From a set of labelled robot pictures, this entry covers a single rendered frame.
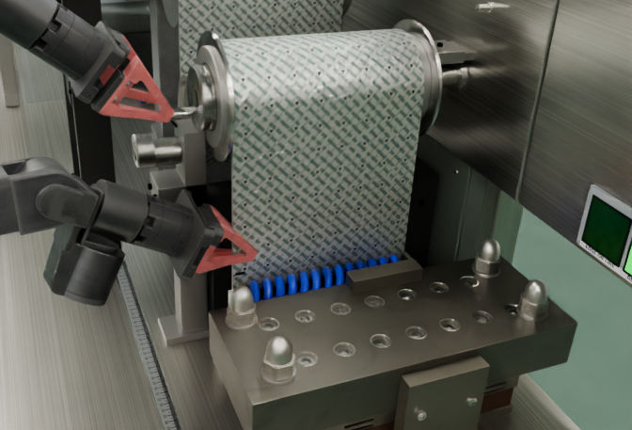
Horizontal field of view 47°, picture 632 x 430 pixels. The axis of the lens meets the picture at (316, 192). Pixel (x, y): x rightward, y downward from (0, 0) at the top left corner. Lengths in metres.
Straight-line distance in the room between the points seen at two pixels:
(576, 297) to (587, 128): 2.12
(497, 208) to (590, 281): 1.81
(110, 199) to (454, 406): 0.43
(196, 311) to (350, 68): 0.39
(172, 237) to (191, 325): 0.24
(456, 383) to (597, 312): 2.05
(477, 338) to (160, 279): 0.51
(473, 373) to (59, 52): 0.54
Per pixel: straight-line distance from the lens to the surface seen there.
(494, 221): 1.24
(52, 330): 1.08
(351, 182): 0.89
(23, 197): 0.75
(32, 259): 1.24
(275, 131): 0.82
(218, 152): 0.85
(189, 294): 0.99
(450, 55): 0.94
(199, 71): 0.82
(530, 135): 0.88
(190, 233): 0.82
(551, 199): 0.86
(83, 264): 0.80
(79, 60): 0.78
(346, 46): 0.86
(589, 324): 2.78
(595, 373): 2.57
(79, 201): 0.75
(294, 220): 0.88
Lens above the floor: 1.55
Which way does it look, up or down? 28 degrees down
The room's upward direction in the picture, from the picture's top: 3 degrees clockwise
